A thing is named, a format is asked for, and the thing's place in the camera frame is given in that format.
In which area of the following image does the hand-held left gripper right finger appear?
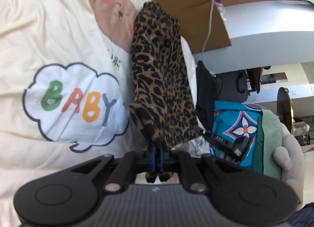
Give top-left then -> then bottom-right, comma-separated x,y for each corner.
158,147 -> 243,193

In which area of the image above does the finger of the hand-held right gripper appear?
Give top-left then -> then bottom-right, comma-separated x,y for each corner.
194,125 -> 216,141

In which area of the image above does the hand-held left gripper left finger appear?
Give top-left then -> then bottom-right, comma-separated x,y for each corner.
72,147 -> 157,193

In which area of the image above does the leopard print garment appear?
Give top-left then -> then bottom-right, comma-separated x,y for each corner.
129,1 -> 200,183

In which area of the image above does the blue printed bag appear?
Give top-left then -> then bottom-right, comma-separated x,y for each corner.
211,101 -> 264,170

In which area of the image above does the folded black garment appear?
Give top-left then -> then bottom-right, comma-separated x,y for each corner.
195,60 -> 219,129

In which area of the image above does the black chair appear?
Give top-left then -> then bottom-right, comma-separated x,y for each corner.
235,67 -> 263,102

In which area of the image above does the round gold object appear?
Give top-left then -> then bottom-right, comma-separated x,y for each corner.
277,87 -> 295,134

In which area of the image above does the clear glass jar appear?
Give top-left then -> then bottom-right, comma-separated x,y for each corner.
293,121 -> 310,134

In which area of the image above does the dark patterned cloth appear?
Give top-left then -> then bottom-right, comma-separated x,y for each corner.
289,202 -> 314,227

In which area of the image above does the flattened brown cardboard box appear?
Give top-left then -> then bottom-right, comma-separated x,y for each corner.
126,0 -> 232,54

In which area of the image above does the cream bear print blanket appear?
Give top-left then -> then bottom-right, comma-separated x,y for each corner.
0,0 -> 199,218

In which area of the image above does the white cable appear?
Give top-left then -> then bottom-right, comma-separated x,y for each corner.
202,0 -> 216,63

